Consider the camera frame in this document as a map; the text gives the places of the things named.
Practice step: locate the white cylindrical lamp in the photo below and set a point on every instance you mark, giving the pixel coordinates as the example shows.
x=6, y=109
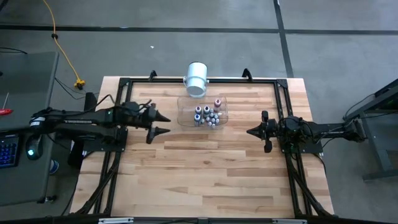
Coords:
x=196, y=77

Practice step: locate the blue white round object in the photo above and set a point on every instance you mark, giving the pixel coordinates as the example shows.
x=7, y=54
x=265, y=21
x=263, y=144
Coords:
x=54, y=167

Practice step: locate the grey desk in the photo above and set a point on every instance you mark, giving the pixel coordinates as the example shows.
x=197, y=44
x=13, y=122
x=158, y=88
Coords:
x=28, y=87

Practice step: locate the black computer mouse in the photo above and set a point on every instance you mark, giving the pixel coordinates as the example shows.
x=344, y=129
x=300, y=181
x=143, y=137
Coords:
x=33, y=147

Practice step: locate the large blue Chefmaster bottle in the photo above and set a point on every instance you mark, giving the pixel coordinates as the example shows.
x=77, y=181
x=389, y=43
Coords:
x=197, y=117

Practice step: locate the silver bracket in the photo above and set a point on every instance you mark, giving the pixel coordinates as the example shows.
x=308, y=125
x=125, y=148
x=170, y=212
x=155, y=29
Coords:
x=115, y=221
x=289, y=221

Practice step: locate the clear plastic bin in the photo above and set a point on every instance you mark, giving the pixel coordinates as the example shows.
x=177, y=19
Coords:
x=185, y=105

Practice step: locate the black frame hook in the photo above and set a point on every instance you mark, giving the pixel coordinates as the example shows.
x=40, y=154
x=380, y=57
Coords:
x=247, y=74
x=152, y=75

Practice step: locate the black metal stand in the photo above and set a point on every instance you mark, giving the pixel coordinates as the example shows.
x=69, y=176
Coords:
x=379, y=155

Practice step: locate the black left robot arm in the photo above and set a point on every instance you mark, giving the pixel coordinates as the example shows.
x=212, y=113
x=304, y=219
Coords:
x=77, y=119

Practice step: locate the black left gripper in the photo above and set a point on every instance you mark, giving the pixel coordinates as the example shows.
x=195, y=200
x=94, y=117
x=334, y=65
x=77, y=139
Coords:
x=140, y=119

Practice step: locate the backlit keyboard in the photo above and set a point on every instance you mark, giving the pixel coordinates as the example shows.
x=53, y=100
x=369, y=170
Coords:
x=9, y=152

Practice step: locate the large violet Chefmaster bottle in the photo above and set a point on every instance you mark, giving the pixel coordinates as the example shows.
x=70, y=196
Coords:
x=198, y=109

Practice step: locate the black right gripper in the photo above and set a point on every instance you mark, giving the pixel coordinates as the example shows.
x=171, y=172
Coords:
x=273, y=130

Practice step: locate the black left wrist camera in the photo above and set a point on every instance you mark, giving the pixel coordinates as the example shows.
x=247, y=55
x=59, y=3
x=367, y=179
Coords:
x=133, y=107

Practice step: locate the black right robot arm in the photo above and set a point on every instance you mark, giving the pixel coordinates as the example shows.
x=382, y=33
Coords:
x=329, y=130

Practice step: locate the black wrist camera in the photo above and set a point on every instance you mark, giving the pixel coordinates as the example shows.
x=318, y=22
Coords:
x=292, y=124
x=133, y=107

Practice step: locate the large pink Chefmaster bottle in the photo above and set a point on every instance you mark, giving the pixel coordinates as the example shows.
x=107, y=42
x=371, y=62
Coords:
x=217, y=102

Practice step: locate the black slanted stand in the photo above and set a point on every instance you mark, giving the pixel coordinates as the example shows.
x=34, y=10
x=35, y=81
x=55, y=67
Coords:
x=90, y=101

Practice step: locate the large black Chefmaster bottle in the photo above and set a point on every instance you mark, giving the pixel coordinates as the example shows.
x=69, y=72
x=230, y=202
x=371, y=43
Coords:
x=206, y=109

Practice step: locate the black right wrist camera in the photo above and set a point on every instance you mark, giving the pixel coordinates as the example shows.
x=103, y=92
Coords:
x=292, y=124

